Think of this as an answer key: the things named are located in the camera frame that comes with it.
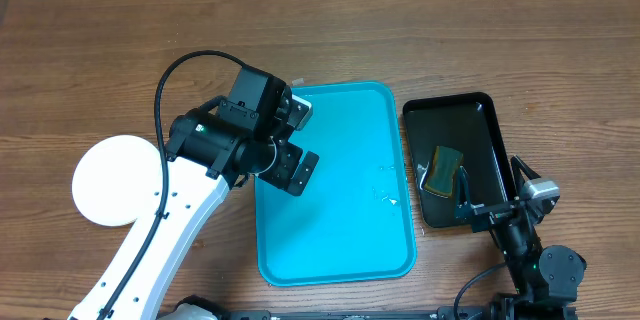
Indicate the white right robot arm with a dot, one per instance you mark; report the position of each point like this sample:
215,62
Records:
546,279

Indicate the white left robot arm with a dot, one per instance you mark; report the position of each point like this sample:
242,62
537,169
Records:
166,196

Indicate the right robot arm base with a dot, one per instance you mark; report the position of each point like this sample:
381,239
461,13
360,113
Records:
516,308

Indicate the black front rail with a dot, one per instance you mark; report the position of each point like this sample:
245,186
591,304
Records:
442,313

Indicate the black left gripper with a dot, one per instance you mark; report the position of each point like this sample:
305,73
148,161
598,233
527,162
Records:
278,177

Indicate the black water tray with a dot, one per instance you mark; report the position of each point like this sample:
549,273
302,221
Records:
468,123

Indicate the white plate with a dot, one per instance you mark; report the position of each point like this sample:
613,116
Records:
116,179

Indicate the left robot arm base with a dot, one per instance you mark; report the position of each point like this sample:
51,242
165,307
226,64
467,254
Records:
195,308

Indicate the yellow green sponge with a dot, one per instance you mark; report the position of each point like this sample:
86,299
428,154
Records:
440,176

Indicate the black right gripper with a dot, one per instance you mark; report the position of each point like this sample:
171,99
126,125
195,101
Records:
495,214

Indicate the teal plastic tray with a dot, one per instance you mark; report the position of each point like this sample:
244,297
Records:
353,222

